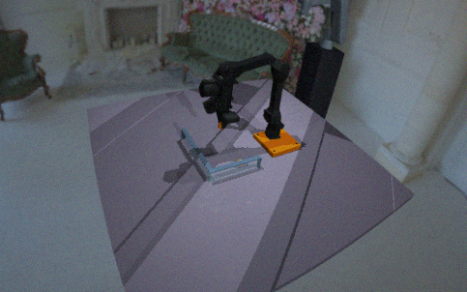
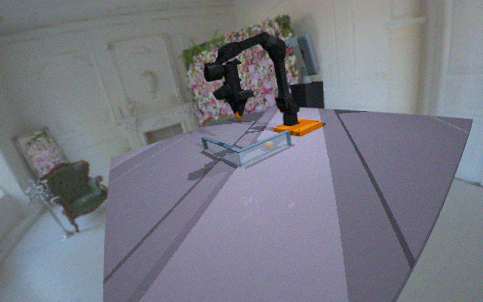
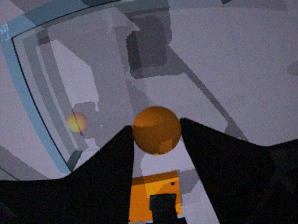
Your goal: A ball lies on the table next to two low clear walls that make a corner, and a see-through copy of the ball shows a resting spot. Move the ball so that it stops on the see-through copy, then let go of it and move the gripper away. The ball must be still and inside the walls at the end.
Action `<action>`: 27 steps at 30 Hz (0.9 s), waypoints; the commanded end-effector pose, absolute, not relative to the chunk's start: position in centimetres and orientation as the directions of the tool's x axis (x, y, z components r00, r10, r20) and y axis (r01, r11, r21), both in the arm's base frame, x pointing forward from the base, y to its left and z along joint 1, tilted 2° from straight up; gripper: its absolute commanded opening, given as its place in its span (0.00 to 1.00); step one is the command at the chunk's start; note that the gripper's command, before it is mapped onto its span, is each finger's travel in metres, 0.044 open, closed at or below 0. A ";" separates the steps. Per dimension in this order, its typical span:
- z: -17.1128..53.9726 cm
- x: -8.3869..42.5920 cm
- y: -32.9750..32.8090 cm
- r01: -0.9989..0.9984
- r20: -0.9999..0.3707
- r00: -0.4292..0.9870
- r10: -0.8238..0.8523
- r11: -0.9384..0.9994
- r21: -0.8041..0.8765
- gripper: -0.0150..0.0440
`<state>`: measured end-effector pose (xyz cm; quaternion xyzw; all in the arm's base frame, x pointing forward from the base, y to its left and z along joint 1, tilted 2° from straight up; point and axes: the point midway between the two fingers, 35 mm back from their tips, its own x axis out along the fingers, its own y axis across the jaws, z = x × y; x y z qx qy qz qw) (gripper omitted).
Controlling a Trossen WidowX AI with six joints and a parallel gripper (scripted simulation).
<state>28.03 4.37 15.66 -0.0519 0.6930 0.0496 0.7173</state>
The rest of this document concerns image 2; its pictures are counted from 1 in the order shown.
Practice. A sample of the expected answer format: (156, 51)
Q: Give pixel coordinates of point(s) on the clear l-shaped low wall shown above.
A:
(251, 155)

